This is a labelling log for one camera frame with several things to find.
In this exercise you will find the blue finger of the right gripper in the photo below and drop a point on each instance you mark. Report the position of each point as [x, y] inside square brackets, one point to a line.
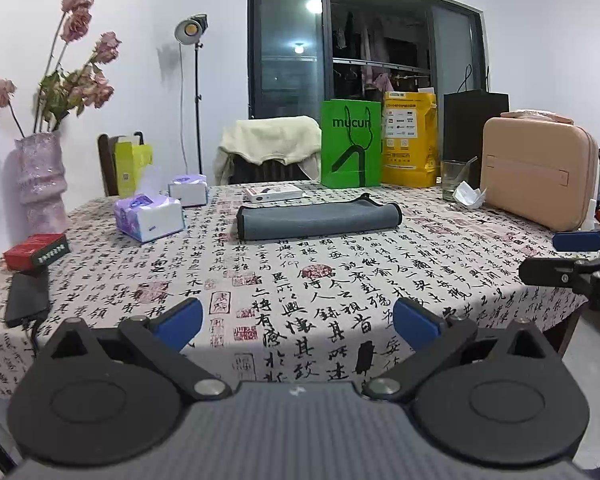
[581, 276]
[581, 241]

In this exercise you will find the dark framed window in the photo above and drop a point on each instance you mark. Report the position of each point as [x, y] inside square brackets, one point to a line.
[302, 53]

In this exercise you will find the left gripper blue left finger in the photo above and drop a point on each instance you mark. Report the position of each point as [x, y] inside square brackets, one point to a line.
[178, 326]

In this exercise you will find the calligraphy print tablecloth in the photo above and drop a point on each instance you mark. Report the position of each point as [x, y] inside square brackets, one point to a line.
[313, 309]

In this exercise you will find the black paper bag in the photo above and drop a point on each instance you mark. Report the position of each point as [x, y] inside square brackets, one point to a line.
[464, 116]

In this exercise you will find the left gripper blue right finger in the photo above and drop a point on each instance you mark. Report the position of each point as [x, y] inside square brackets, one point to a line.
[416, 325]

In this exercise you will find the green paper shopping bag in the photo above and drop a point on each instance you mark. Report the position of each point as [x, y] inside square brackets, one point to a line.
[351, 144]

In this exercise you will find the pink hard carry case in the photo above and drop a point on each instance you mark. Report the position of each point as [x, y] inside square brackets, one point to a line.
[540, 169]

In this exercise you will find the purple tissue pack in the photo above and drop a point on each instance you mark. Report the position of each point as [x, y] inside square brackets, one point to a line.
[145, 218]
[191, 190]

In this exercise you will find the white flat product box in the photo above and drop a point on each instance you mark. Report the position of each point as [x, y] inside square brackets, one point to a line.
[273, 192]

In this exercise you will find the red small box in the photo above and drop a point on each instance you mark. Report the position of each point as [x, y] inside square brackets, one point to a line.
[36, 251]

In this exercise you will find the dark wooden chair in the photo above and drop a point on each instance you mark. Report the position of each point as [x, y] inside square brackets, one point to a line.
[105, 146]

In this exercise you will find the pink textured vase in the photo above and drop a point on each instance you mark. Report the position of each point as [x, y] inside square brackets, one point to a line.
[41, 183]

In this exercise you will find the yellow paper bag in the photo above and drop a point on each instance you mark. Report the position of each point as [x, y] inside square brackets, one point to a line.
[410, 155]

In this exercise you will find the purple tissue pack near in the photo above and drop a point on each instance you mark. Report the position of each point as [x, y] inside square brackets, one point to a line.
[145, 218]

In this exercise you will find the black power bank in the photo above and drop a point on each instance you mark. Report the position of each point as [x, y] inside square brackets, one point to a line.
[28, 298]

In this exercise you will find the white crumpled paper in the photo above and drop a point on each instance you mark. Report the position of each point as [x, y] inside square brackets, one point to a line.
[471, 198]

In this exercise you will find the yellow-green cardboard box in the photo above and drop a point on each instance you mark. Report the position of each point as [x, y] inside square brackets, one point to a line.
[131, 160]

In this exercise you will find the chair draped with cream cloth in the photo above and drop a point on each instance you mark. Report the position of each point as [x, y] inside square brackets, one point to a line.
[289, 140]

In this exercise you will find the clear drinking glass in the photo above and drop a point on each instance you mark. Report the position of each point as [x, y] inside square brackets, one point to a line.
[453, 173]

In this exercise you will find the dried pink roses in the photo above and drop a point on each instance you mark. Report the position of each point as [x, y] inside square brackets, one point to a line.
[63, 92]

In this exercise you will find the studio light on stand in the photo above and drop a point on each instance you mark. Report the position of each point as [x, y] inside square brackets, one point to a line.
[188, 33]

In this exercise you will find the grey towel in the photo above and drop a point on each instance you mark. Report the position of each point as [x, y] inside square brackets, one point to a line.
[254, 224]

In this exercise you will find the purple tissue pack far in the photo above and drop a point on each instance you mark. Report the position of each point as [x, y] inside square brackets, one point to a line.
[191, 190]

